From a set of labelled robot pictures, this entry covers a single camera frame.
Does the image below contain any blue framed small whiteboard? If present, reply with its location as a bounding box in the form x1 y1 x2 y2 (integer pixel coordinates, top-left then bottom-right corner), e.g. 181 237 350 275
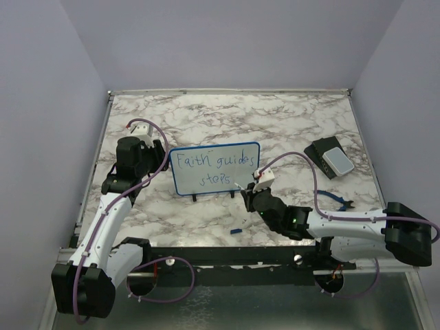
169 142 261 197

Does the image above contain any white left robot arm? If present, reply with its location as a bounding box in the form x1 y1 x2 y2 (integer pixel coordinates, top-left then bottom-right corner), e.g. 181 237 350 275
51 136 169 323

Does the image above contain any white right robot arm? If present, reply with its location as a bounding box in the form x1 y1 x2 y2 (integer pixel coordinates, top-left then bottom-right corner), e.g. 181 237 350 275
241 184 432 269

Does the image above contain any black eraser with grey pad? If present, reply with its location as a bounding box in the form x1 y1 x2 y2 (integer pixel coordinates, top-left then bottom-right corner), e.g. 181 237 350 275
304 136 355 179

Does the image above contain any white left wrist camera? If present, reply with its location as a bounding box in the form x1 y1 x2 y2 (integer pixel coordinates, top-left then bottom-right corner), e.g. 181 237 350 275
127 122 153 144

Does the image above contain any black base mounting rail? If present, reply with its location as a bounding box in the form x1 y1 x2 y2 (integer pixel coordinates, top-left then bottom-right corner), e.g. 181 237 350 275
123 238 355 287

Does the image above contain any aluminium table edge frame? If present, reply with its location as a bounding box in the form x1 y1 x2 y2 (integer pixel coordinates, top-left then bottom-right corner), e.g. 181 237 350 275
37 87 427 330

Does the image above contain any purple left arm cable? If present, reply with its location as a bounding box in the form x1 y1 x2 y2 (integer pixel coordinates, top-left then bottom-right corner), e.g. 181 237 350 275
74 117 195 324

